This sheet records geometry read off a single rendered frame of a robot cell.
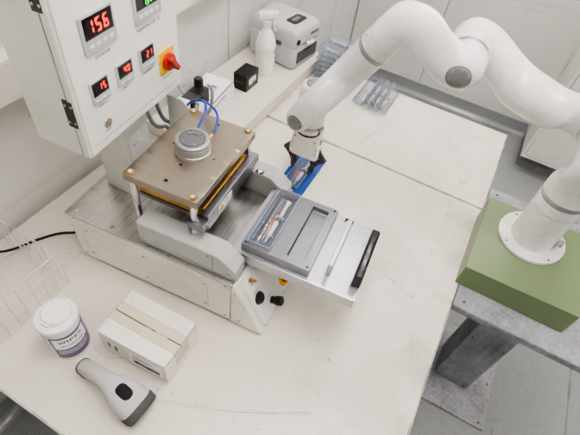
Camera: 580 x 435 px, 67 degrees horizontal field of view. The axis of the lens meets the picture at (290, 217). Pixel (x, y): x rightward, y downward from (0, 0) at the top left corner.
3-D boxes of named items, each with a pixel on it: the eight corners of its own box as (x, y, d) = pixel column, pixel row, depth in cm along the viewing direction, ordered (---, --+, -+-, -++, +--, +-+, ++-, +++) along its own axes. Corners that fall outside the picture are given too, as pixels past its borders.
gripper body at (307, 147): (329, 126, 136) (323, 154, 145) (299, 115, 139) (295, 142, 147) (318, 139, 132) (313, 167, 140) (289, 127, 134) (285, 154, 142)
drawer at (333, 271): (231, 259, 102) (231, 238, 96) (271, 198, 116) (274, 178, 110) (349, 310, 96) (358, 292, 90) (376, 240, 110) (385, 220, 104)
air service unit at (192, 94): (175, 139, 121) (171, 92, 109) (203, 112, 130) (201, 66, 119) (192, 145, 120) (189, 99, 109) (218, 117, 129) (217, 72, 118)
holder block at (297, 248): (241, 249, 99) (241, 242, 97) (276, 193, 112) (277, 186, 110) (307, 277, 96) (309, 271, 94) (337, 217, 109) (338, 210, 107)
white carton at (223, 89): (174, 120, 154) (173, 103, 148) (205, 89, 168) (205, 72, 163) (205, 131, 152) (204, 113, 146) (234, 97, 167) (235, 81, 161)
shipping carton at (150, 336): (103, 346, 103) (94, 329, 96) (140, 305, 111) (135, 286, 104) (166, 387, 99) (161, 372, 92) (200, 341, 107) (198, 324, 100)
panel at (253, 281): (264, 328, 110) (237, 280, 99) (307, 245, 129) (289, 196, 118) (270, 330, 109) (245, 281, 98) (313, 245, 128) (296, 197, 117)
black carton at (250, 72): (233, 87, 171) (233, 72, 166) (245, 78, 177) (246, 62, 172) (246, 92, 170) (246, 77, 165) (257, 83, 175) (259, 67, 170)
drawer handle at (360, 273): (349, 285, 96) (354, 275, 93) (368, 237, 106) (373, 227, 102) (358, 288, 96) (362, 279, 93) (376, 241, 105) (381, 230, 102)
